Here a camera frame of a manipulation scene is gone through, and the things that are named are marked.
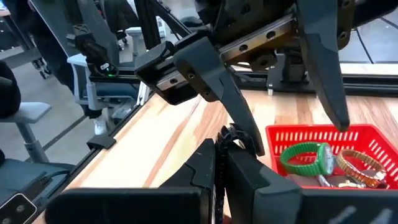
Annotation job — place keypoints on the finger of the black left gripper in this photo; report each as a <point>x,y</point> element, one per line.
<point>214,77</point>
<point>323,62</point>

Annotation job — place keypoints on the green band watch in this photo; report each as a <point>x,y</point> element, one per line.
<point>303,170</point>

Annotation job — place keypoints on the silver metal watch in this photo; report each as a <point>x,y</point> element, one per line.
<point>342,184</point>

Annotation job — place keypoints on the black table edge bracket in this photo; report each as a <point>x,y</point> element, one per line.
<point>101,142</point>

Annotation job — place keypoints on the red plastic basket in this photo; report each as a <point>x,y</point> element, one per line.
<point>367,137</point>

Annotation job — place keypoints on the black device with green light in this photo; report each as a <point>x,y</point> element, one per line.
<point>93,49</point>

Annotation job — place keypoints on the white office chair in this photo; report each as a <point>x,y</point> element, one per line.
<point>105,90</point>

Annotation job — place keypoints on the person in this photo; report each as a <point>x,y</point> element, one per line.
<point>100,127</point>

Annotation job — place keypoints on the gold metal watch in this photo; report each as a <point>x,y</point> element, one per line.
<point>353,152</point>

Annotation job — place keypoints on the grey office chair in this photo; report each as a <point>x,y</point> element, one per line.
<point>28,112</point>

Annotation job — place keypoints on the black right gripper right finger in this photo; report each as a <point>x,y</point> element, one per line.
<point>255,193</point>

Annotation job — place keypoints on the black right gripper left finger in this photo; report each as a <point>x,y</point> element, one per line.
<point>199,171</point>

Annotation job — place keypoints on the dark teal chair seat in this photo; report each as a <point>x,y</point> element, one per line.
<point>18,174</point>

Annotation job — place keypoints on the black plate with screws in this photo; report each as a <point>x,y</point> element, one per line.
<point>15,211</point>

